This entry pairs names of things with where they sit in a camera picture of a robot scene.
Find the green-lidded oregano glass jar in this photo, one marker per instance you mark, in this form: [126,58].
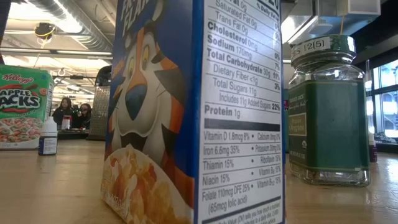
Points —
[329,124]

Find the purple white-capped dropper bottle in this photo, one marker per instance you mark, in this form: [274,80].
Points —
[373,151]

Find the metal box grater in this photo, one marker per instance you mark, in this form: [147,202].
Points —
[99,112]

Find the white container red top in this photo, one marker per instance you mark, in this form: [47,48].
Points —
[66,124]

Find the blue Frosted Flakes cereal box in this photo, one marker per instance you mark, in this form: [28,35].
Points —
[155,93]

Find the person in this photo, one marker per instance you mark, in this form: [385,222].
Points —
[63,107]
[84,112]

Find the white ceiling-mounted box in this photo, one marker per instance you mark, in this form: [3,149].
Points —
[360,7]

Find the dark background desk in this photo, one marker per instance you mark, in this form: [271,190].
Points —
[73,134]

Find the linear ceiling light track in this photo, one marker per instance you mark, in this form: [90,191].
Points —
[81,52]

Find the green Apple Jacks cereal box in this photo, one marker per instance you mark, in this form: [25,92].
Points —
[25,102]

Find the blue-label white-capped dropper bottle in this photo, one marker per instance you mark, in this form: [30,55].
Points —
[48,144]

